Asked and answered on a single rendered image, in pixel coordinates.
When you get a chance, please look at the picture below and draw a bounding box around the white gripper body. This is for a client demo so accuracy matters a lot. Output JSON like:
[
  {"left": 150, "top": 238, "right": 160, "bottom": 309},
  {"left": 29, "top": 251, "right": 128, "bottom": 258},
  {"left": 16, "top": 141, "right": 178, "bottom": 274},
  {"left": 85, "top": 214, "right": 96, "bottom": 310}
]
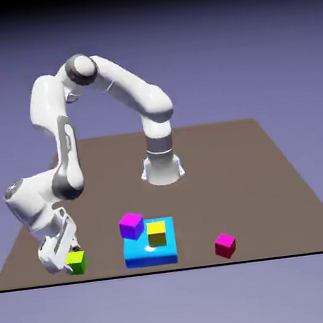
[{"left": 33, "top": 212, "right": 84, "bottom": 277}]

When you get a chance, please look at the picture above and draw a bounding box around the small green cube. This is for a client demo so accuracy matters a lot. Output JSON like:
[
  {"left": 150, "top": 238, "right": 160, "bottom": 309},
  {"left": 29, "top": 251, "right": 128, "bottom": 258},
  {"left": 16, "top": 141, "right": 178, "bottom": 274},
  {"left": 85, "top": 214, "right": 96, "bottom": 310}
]
[{"left": 64, "top": 250, "right": 88, "bottom": 277}]

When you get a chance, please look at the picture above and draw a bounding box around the small purple cube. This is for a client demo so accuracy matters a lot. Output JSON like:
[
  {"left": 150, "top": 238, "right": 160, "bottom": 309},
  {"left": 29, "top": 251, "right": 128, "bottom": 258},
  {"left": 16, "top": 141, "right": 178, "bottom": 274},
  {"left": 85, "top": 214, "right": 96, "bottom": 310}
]
[{"left": 117, "top": 211, "right": 147, "bottom": 242}]

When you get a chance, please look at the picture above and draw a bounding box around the small yellow cube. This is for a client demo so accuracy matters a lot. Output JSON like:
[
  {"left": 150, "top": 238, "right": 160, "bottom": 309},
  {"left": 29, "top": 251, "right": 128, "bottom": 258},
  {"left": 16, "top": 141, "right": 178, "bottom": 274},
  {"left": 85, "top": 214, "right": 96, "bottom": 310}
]
[{"left": 146, "top": 220, "right": 169, "bottom": 249}]

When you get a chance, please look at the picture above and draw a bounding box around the small magenta cube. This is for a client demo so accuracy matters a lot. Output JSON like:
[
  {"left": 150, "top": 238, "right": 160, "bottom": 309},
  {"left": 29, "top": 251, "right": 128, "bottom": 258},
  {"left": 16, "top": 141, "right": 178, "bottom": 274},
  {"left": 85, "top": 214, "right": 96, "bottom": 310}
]
[{"left": 213, "top": 231, "right": 239, "bottom": 261}]

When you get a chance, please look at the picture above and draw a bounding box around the large blue box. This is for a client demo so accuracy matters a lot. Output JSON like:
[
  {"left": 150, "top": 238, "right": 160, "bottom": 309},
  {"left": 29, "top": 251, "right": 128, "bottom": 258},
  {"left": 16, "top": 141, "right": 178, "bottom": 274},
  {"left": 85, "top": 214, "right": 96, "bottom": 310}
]
[{"left": 119, "top": 216, "right": 180, "bottom": 271}]

